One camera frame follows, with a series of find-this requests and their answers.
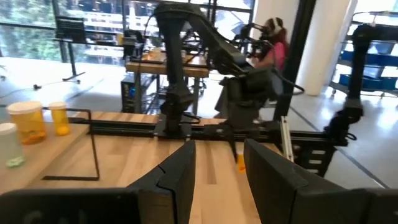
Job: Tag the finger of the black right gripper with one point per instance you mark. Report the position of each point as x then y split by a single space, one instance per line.
233 143

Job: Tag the wooden shelf black frame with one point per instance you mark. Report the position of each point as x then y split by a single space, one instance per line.
46 155

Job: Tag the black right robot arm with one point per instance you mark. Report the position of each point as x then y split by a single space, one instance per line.
174 62

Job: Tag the person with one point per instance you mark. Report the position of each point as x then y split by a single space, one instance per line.
276 53

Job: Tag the white aluminium bar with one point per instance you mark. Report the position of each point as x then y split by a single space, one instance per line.
286 140

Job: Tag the small orange medicine bottle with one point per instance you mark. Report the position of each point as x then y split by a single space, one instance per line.
241 164
59 119

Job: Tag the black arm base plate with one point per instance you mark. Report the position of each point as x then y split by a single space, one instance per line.
161 133

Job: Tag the black computer tower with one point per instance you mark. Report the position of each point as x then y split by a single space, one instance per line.
127 93

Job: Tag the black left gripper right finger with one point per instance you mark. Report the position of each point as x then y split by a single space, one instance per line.
280 193

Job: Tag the blue bin storage rack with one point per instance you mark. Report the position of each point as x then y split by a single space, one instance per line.
376 59

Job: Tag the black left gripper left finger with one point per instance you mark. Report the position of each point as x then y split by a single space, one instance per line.
174 186

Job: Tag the black monitor stand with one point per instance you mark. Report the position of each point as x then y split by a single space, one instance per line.
70 29

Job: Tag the clear bottle with green pills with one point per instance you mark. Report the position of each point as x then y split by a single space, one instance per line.
11 146

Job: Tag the wooden workbench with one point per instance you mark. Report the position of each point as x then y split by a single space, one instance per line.
149 67

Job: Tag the black pillar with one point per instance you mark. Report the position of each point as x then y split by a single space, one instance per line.
298 46

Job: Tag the black aluminium table frame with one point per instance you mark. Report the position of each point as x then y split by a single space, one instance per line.
124 127

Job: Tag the large orange medicine bottle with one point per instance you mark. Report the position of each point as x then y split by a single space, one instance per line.
26 123

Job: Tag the black idle robot arm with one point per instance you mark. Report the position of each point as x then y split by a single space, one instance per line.
357 77

